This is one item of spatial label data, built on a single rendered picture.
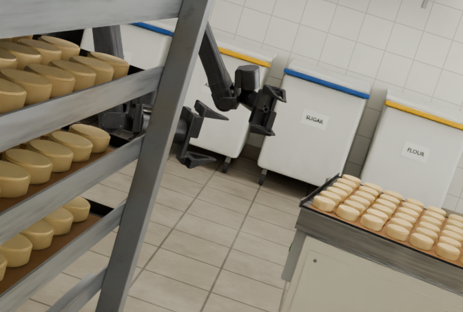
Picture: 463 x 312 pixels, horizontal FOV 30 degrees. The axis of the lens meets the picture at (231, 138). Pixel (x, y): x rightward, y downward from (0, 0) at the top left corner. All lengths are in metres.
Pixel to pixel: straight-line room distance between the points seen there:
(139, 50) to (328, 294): 3.63
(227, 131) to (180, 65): 4.35
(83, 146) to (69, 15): 0.30
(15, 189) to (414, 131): 4.61
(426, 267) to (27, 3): 1.45
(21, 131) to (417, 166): 4.77
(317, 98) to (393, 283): 3.42
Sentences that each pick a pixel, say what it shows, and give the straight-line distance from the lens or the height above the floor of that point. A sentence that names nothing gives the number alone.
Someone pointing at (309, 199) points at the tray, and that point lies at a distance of 2.00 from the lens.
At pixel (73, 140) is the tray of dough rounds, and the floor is 1.15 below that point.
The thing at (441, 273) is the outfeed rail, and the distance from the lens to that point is 1.95.
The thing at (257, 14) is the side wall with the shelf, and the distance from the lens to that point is 5.94.
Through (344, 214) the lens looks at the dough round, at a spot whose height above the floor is 0.91.
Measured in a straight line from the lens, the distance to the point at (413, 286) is 1.95.
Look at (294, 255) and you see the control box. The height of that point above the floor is 0.77.
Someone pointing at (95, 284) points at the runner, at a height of 0.97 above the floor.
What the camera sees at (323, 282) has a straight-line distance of 1.98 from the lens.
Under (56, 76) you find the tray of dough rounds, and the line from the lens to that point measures 0.84.
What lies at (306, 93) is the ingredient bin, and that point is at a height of 0.66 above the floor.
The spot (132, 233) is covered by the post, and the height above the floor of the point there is 1.03.
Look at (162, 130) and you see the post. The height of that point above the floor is 1.17.
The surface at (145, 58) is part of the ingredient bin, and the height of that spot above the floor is 0.56.
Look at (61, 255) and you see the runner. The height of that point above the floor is 1.06.
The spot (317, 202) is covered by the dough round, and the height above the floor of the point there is 0.92.
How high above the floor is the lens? 1.41
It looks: 13 degrees down
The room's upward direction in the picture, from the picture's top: 17 degrees clockwise
